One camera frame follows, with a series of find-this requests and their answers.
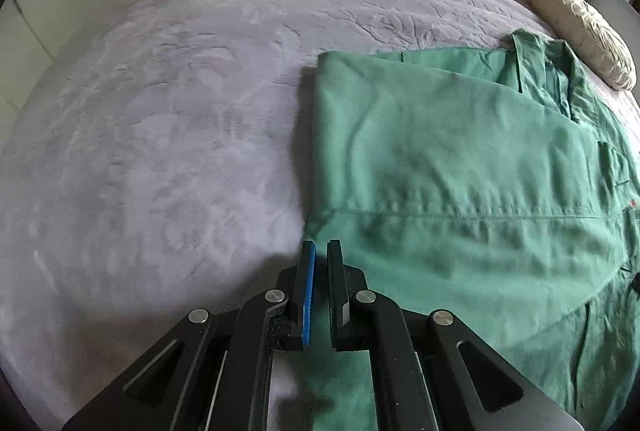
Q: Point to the cream pillow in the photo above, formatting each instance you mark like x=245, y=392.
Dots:
x=585, y=31

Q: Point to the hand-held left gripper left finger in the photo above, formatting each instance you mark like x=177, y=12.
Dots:
x=309, y=291

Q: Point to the purple embossed blanket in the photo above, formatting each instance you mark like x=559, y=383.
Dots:
x=175, y=111

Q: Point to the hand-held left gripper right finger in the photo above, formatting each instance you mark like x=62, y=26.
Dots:
x=336, y=296

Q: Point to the green shirt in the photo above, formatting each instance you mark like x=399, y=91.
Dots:
x=450, y=151

